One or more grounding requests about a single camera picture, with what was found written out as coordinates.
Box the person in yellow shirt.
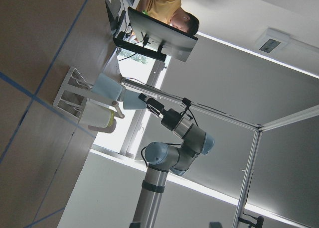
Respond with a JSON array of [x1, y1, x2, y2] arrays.
[[136, 0, 199, 35]]

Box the yellow plastic cup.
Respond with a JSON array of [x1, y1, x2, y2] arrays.
[[107, 110, 115, 127]]

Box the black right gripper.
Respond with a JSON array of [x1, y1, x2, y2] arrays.
[[138, 93, 184, 131]]

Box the black monitor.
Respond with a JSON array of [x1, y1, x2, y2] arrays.
[[113, 7, 198, 62]]

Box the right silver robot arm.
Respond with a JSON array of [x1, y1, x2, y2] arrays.
[[130, 94, 215, 228]]

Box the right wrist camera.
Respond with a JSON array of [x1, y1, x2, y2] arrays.
[[181, 98, 191, 111]]

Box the pink plastic cup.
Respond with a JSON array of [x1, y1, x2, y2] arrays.
[[88, 120, 117, 133]]

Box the white plastic cup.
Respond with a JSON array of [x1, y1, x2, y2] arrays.
[[79, 101, 112, 127]]

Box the blue plastic cup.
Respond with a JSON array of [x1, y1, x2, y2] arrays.
[[123, 90, 147, 110], [91, 73, 125, 101]]

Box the white wire cup rack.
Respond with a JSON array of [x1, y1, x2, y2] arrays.
[[53, 67, 125, 121]]

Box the black label box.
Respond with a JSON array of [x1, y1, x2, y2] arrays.
[[105, 0, 121, 18]]

